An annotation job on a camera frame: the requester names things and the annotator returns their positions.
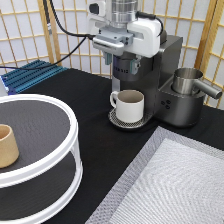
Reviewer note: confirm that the tan wooden cup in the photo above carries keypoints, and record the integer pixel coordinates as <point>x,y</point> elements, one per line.
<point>9,152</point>

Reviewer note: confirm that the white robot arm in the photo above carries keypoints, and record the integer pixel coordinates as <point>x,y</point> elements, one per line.
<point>119,27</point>

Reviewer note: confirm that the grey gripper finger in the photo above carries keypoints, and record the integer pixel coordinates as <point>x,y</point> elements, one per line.
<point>107,57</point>
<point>135,65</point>

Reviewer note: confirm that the grey woven placemat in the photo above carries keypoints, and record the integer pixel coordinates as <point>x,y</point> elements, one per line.
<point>172,180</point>

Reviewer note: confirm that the grey coffee machine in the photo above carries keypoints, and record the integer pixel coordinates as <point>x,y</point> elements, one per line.
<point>154,80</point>

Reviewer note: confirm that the wooden shoji screen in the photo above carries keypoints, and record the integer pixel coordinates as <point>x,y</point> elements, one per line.
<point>50,30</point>

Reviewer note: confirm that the white two-tier round shelf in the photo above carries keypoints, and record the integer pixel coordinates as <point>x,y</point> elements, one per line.
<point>49,169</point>

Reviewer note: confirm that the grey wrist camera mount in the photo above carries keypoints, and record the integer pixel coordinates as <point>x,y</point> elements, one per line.
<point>112,40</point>

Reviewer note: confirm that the white ceramic mug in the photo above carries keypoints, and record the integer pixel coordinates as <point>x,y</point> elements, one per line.
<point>128,105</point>

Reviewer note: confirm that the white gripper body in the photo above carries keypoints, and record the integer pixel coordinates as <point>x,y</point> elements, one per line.
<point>146,28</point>

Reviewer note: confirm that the steel milk frother jug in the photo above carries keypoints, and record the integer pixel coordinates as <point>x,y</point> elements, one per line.
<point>188,81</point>

